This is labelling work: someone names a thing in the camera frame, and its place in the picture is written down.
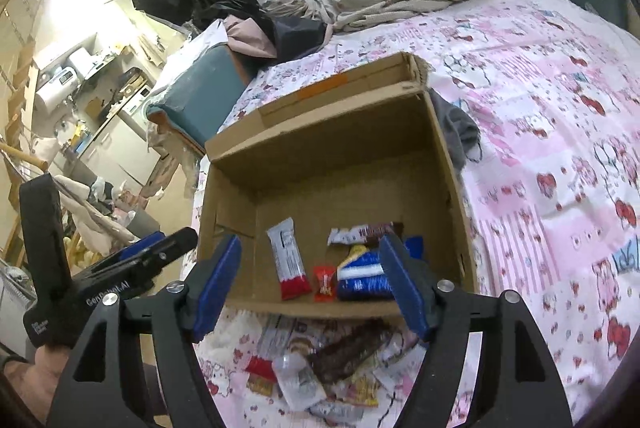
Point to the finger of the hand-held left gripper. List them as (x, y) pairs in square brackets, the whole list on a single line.
[(145, 245), (172, 245)]

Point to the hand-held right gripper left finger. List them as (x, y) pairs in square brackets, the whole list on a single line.
[(215, 290)]

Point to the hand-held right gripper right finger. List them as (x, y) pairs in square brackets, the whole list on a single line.
[(405, 290)]

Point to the brown chocolate bar wrapper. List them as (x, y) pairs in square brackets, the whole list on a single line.
[(350, 348)]

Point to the small red snack packet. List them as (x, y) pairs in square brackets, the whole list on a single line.
[(261, 367)]

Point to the white snack packet with face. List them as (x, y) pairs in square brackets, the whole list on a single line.
[(292, 338)]

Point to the yellow snack packet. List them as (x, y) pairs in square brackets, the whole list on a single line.
[(362, 390)]

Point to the clear plastic snack packet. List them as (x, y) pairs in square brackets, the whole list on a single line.
[(297, 380)]

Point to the silver snack packet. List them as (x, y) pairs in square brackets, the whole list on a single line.
[(335, 410)]

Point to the cardboard box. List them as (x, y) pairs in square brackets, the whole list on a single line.
[(350, 142)]

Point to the person's left hand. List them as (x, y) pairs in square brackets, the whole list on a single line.
[(35, 383)]

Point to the grey bin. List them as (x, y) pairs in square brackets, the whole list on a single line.
[(142, 223)]

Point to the blue white striped cookie packet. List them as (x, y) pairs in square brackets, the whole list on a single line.
[(362, 280)]

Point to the white brown snack bar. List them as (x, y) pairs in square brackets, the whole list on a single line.
[(365, 233)]

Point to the blue white snack packet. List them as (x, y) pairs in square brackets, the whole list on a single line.
[(287, 258)]

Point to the small red candy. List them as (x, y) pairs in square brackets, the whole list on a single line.
[(324, 283)]

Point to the kitchen counter cabinet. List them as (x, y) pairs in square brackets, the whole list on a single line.
[(115, 142)]

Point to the white washing machine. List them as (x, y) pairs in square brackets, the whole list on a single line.
[(135, 105)]

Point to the teal mattress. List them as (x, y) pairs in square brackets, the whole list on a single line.
[(200, 92)]

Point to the grey cloth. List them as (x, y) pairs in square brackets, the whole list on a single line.
[(457, 127)]

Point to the white kitchen appliance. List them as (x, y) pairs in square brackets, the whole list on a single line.
[(52, 92)]

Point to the white plastic sheet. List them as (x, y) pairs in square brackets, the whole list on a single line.
[(200, 45)]

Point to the pink cloth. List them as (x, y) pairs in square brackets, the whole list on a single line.
[(250, 37)]

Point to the pink printed blanket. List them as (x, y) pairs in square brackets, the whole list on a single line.
[(550, 107)]

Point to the dark cloth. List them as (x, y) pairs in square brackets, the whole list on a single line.
[(295, 35)]

